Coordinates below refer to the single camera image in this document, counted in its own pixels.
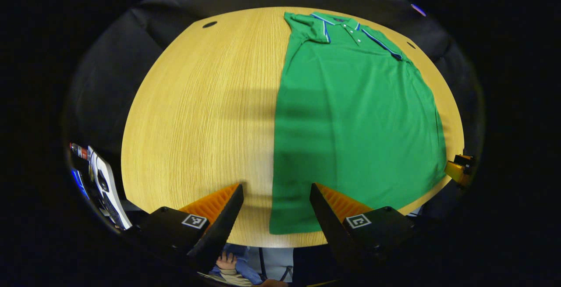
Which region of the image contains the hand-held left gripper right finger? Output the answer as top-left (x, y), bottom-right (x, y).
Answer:
top-left (309, 183), bottom-right (417, 270)

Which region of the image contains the green polo T-shirt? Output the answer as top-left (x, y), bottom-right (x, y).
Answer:
top-left (269, 12), bottom-right (447, 235)

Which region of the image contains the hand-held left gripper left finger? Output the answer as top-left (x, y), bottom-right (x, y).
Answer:
top-left (139, 183), bottom-right (245, 274)

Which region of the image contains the white and black device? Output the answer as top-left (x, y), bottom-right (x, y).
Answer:
top-left (69, 143), bottom-right (133, 231)

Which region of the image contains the black backdrop cloth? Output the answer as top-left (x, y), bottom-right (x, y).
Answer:
top-left (64, 0), bottom-right (487, 217)

